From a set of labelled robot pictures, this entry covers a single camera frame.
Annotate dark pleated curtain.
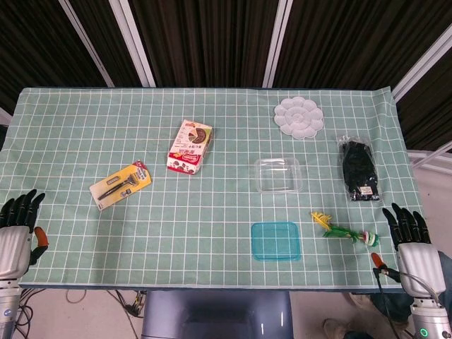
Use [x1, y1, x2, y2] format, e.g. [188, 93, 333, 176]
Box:
[0, 0, 452, 153]

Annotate yellow green feather toy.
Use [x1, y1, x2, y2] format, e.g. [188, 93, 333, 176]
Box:
[310, 210, 381, 247]

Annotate black floor cables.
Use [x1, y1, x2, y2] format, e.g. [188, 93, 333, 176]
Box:
[13, 288, 146, 339]

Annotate white flower-shaped paint palette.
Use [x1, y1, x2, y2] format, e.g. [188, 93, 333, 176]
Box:
[273, 95, 325, 141]

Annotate blue plastic lid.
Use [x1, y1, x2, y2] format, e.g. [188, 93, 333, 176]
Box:
[251, 221, 302, 262]

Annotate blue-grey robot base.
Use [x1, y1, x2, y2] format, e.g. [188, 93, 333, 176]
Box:
[141, 290, 294, 339]

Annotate green white grid tablecloth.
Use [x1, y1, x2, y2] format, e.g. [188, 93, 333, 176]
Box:
[0, 87, 439, 289]

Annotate black gloves in plastic bag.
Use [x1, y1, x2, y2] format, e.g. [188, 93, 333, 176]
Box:
[337, 135, 382, 203]

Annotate blue jeans leg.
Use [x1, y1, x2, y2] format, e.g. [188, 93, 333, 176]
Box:
[369, 292, 415, 323]

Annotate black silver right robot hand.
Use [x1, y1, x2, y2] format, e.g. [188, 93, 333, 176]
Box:
[370, 203, 446, 298]

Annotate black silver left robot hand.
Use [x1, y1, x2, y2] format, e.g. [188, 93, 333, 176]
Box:
[0, 189, 49, 280]

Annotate clear plastic container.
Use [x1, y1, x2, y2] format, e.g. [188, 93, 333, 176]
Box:
[254, 157, 304, 194]

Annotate white metal frame post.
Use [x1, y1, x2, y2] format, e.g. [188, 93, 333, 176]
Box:
[261, 0, 294, 88]
[391, 24, 452, 103]
[108, 0, 157, 88]
[58, 0, 116, 88]

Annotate red white cookie box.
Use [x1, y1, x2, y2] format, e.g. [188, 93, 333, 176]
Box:
[166, 119, 214, 175]

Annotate white metal rack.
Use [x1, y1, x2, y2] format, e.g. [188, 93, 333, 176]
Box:
[408, 141, 452, 174]

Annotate yellow carded razor pack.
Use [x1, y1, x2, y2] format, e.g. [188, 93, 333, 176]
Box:
[89, 160, 153, 212]

